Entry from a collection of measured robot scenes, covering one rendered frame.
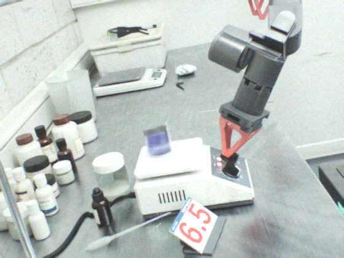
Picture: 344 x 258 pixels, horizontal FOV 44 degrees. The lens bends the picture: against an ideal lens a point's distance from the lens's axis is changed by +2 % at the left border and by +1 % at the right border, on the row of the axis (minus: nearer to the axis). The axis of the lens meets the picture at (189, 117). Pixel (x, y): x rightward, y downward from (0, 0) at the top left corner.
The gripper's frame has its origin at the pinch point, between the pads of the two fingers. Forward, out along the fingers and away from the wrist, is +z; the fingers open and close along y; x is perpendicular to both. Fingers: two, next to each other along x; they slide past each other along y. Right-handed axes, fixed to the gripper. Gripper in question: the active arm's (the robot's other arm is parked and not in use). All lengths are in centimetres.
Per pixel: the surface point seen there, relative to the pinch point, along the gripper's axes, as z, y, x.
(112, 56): 18, -70, -80
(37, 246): 22.4, 23.6, -18.0
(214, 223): 6.9, 12.2, 5.9
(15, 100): 22, -10, -64
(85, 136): 21.8, -13.0, -41.2
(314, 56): -4, -154, -20
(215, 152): 1.2, 0.4, -2.0
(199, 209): 6.2, 12.4, 2.8
